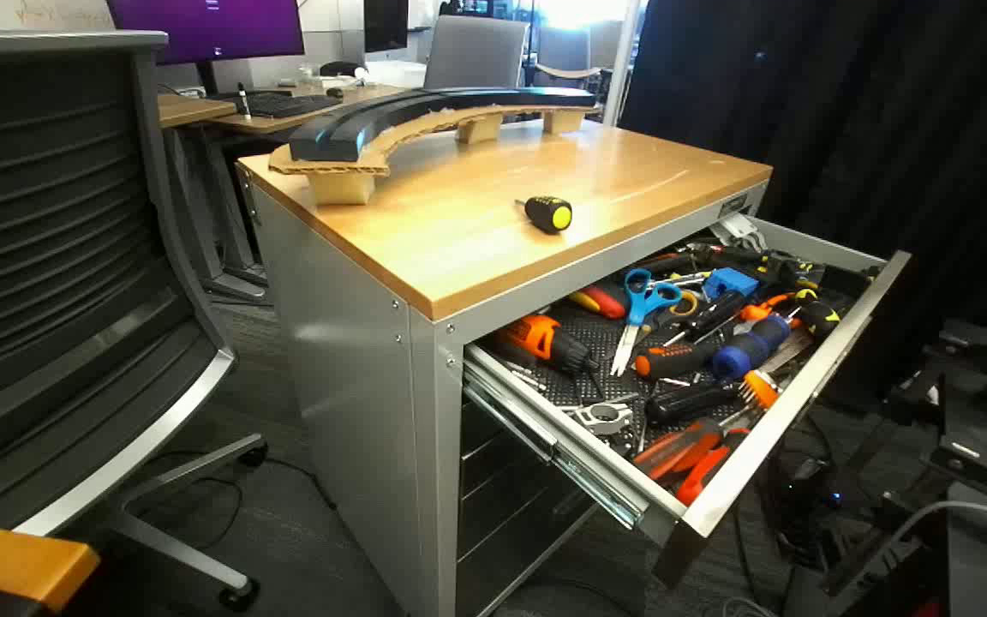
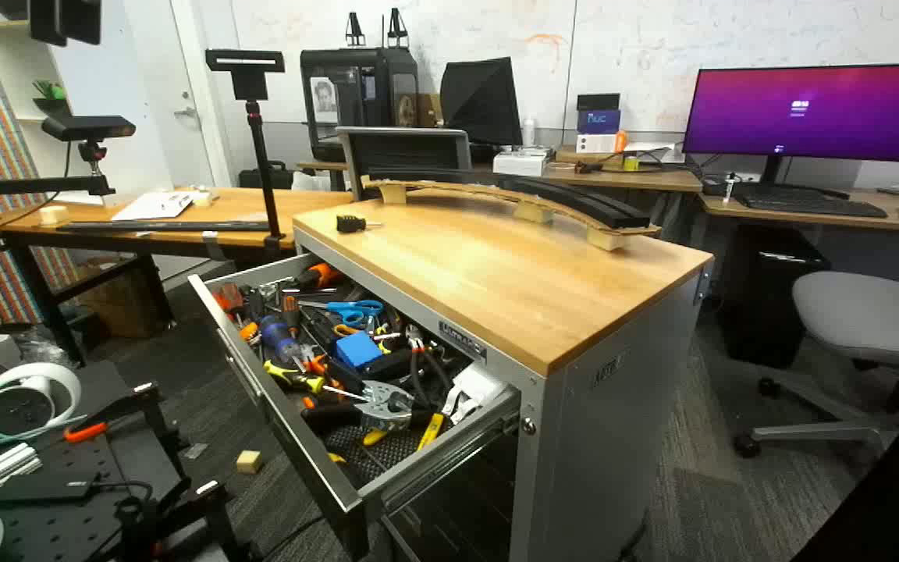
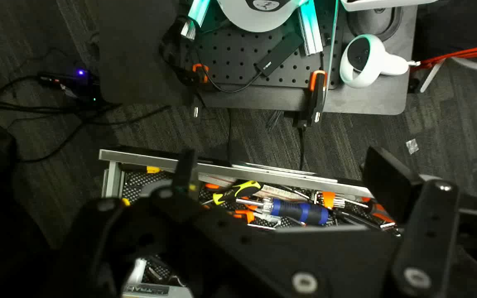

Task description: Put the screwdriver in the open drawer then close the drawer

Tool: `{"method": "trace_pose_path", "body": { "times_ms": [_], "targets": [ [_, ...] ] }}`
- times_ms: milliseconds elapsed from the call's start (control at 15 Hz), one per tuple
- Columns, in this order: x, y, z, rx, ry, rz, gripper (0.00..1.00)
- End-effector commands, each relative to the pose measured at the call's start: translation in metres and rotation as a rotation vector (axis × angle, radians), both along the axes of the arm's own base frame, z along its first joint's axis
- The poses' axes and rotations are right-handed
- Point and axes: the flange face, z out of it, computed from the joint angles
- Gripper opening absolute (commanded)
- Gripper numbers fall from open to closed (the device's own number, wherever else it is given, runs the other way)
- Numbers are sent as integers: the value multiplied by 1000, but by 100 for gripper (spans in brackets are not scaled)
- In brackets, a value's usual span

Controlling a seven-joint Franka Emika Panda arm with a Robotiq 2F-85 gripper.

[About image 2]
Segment white plastic tool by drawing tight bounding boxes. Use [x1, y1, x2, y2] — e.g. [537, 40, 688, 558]
[440, 362, 515, 428]

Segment blue and white carton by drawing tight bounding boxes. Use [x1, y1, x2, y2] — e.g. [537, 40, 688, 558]
[574, 91, 623, 158]

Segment purple screen computer monitor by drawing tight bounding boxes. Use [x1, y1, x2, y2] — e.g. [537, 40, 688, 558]
[680, 58, 899, 166]

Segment black stereo camera on clamp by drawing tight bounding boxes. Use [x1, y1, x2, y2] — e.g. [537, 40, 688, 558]
[37, 113, 142, 145]

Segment small white box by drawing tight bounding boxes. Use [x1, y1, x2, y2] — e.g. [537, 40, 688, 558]
[491, 148, 554, 180]

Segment black antenna stand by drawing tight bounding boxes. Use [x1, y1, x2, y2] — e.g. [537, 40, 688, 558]
[345, 11, 367, 51]
[385, 2, 412, 51]

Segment silver locking pliers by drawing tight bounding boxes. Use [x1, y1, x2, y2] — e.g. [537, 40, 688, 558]
[326, 379, 419, 428]

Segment black perforated cart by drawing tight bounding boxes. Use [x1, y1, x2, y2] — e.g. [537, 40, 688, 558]
[0, 355, 255, 562]

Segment blue handled screwdriver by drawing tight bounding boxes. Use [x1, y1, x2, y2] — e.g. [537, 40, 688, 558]
[255, 312, 304, 367]

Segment black horizontal clamp bar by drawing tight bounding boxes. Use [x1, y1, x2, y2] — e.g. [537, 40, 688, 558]
[0, 171, 119, 202]

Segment black computer keyboard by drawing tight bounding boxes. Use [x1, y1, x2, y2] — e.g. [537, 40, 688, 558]
[726, 180, 891, 221]

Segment curved wooden bow piece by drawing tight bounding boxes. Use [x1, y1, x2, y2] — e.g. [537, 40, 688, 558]
[362, 176, 666, 257]

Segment yellow black handled screwdriver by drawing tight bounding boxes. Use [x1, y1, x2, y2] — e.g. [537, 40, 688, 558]
[258, 358, 327, 398]

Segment grey tool cabinet wooden top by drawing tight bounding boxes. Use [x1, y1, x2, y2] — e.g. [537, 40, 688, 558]
[291, 198, 717, 562]

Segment orange handled small tool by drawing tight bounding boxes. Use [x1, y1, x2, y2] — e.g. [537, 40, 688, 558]
[60, 419, 113, 450]

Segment black stereo camera on pole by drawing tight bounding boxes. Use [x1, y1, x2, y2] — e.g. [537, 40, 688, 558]
[203, 47, 288, 102]

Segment black monitor seen from behind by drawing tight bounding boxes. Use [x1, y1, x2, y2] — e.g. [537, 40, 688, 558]
[437, 52, 525, 166]

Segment white coiled tube ring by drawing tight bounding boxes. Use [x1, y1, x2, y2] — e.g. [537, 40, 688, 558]
[0, 358, 88, 444]

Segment wooden desk with monitor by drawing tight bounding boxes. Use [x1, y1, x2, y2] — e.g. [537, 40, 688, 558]
[695, 189, 899, 240]

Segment grey metal cabinet drawer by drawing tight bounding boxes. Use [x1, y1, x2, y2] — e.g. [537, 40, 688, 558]
[184, 250, 528, 562]

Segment long wooden back desk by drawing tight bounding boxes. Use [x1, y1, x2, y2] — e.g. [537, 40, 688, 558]
[293, 152, 706, 201]

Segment white paper booklet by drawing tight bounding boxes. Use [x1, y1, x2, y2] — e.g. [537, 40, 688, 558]
[110, 189, 218, 225]

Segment light blue plastic clamp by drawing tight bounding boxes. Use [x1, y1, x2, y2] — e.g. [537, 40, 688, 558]
[317, 296, 391, 328]

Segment grey office chair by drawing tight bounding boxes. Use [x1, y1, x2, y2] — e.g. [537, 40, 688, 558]
[730, 269, 899, 463]

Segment black wall mounted screen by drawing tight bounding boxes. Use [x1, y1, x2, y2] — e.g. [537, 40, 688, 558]
[26, 0, 106, 47]

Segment black computer tower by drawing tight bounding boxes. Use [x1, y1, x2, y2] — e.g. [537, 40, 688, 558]
[722, 229, 832, 370]

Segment curved black bar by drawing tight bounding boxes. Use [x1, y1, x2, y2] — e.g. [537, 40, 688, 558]
[491, 171, 655, 233]

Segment wooden workbench with black legs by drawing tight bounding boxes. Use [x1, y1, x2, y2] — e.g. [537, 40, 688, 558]
[0, 185, 357, 362]

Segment blue rectangular box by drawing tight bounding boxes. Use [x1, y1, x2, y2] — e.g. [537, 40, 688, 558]
[335, 332, 388, 373]

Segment black computer case with picture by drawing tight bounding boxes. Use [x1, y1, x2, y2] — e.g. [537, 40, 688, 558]
[297, 43, 422, 166]

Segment yellow handled tool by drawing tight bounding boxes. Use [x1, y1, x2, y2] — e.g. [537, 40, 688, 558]
[412, 409, 449, 452]

